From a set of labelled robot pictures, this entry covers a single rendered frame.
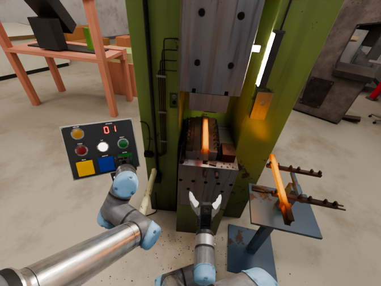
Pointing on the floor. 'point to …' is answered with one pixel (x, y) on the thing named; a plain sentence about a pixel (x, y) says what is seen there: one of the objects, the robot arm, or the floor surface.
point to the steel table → (368, 63)
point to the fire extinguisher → (375, 93)
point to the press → (368, 13)
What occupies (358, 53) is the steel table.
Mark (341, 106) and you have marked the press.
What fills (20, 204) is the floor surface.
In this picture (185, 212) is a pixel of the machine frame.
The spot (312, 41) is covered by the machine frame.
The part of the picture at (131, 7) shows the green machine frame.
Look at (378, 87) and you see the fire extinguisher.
